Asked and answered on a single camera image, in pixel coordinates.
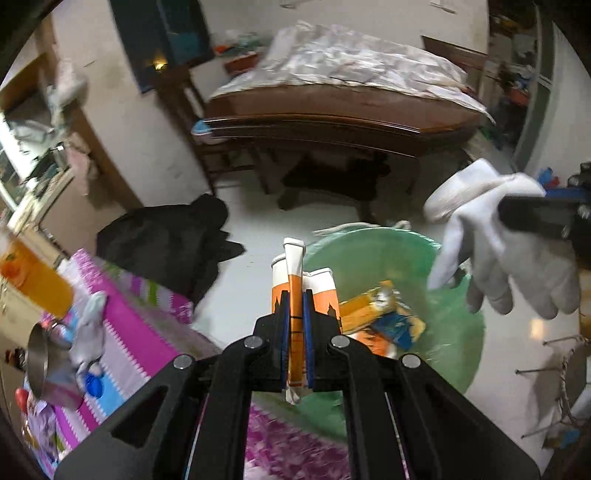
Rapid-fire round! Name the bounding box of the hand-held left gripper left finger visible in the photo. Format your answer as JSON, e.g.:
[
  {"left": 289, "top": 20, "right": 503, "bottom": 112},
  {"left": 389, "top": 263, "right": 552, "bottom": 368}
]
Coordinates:
[{"left": 54, "top": 290, "right": 293, "bottom": 480}]

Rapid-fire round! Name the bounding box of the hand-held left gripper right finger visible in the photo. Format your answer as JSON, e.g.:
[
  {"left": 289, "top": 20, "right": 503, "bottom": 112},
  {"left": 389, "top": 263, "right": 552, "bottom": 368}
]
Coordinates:
[{"left": 302, "top": 290, "right": 541, "bottom": 480}]

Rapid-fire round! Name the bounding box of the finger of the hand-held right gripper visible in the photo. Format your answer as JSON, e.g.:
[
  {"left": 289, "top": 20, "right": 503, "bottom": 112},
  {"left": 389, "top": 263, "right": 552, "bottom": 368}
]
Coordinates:
[
  {"left": 544, "top": 184, "right": 591, "bottom": 202},
  {"left": 498, "top": 196, "right": 583, "bottom": 241}
]

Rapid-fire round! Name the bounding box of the white glove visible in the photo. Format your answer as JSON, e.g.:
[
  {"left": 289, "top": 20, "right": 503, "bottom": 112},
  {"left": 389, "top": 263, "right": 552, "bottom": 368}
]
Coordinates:
[{"left": 424, "top": 158, "right": 583, "bottom": 320}]

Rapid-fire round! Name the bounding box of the orange white tissue pack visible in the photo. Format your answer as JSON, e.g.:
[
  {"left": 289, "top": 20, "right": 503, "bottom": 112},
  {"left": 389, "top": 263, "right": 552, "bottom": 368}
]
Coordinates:
[{"left": 270, "top": 237, "right": 342, "bottom": 406}]

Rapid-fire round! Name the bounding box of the yellow snack wrapper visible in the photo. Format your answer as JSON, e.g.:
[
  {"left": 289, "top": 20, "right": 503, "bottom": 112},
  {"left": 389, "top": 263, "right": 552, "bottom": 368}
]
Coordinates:
[{"left": 339, "top": 281, "right": 398, "bottom": 333}]

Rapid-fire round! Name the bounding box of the blue snack wrapper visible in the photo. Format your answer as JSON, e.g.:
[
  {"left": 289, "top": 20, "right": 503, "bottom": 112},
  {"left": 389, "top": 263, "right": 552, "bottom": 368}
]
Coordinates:
[{"left": 369, "top": 314, "right": 428, "bottom": 356}]

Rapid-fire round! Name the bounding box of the green lined trash bin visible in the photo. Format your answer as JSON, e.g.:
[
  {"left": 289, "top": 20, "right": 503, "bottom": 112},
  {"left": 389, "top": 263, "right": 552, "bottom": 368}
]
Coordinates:
[{"left": 252, "top": 222, "right": 486, "bottom": 441}]

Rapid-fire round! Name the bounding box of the purple floral striped tablecloth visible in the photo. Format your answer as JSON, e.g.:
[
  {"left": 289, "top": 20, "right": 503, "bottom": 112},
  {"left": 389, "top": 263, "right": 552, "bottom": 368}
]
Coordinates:
[{"left": 28, "top": 249, "right": 411, "bottom": 480}]

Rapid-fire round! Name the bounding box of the wooden chair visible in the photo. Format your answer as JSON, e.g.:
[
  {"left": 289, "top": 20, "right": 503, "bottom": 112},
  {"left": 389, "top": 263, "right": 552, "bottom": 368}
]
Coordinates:
[
  {"left": 152, "top": 65, "right": 269, "bottom": 195},
  {"left": 421, "top": 36, "right": 490, "bottom": 93}
]

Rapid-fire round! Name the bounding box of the grey glove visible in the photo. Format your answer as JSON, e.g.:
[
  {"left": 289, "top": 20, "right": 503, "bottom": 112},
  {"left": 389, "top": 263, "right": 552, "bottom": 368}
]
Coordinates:
[{"left": 69, "top": 291, "right": 109, "bottom": 377}]

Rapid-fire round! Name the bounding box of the dark wooden table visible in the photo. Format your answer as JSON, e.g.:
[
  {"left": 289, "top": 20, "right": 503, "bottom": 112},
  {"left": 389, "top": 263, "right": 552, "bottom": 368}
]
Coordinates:
[{"left": 203, "top": 80, "right": 490, "bottom": 222}]

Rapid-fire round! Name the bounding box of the white plastic sheet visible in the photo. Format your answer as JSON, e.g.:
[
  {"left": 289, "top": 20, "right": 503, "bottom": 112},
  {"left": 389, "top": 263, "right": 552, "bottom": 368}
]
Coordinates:
[{"left": 210, "top": 21, "right": 495, "bottom": 123}]

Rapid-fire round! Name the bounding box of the metal pot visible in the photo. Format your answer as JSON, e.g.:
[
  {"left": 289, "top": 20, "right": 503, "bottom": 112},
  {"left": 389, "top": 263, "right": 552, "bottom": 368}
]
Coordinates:
[{"left": 27, "top": 320, "right": 86, "bottom": 409}]

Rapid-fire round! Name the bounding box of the orange juice bottle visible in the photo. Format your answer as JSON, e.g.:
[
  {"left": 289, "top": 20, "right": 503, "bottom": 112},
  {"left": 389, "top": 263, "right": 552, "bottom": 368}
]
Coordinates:
[{"left": 0, "top": 231, "right": 75, "bottom": 319}]

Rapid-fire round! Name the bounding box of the purple wet wipes pack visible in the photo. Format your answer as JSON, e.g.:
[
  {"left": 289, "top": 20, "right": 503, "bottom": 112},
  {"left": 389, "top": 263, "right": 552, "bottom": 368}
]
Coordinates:
[{"left": 25, "top": 399, "right": 61, "bottom": 476}]

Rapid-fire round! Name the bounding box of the hanging pink cloth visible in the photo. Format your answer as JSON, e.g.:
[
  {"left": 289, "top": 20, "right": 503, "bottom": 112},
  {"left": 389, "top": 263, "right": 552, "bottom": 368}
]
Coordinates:
[{"left": 69, "top": 143, "right": 100, "bottom": 195}]

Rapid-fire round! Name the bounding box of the red plastic basin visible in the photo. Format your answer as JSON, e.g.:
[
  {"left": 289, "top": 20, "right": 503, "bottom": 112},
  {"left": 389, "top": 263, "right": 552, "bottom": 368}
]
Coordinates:
[{"left": 224, "top": 53, "right": 262, "bottom": 75}]

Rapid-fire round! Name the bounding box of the hanging clear plastic bag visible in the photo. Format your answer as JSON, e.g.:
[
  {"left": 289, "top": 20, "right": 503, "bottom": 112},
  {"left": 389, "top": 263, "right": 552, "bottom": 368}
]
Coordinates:
[{"left": 46, "top": 65, "right": 88, "bottom": 125}]

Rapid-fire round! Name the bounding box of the dark window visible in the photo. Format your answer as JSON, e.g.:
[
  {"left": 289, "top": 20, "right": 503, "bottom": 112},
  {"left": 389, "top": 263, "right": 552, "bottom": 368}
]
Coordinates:
[{"left": 108, "top": 0, "right": 215, "bottom": 95}]

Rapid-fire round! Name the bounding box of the metal wire stand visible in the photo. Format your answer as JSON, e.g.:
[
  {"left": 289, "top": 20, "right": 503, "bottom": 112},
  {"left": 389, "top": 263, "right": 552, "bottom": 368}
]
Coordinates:
[{"left": 515, "top": 335, "right": 591, "bottom": 439}]

